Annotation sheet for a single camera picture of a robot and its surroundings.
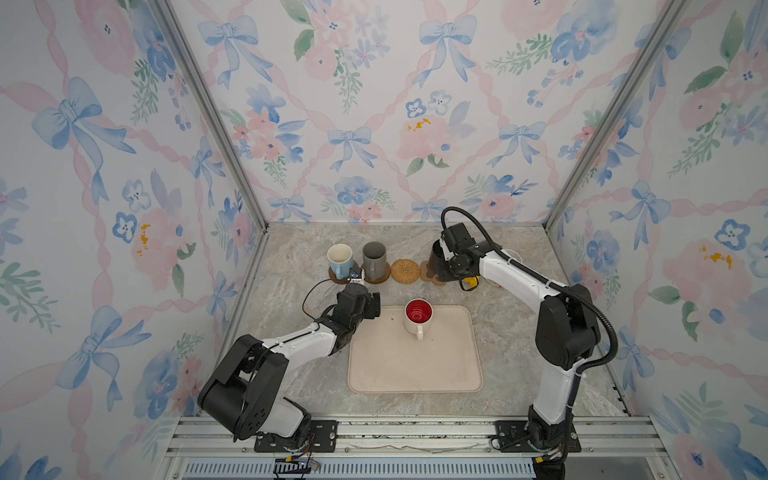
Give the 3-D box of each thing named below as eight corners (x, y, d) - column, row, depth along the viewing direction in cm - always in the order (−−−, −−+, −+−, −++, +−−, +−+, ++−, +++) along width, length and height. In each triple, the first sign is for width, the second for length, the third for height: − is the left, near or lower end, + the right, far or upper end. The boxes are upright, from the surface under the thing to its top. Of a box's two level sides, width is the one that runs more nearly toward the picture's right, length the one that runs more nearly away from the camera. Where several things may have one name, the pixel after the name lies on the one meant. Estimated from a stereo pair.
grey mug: (364, 289, 104) (362, 268, 94) (366, 263, 111) (364, 241, 101) (386, 289, 104) (386, 268, 94) (386, 263, 111) (386, 241, 101)
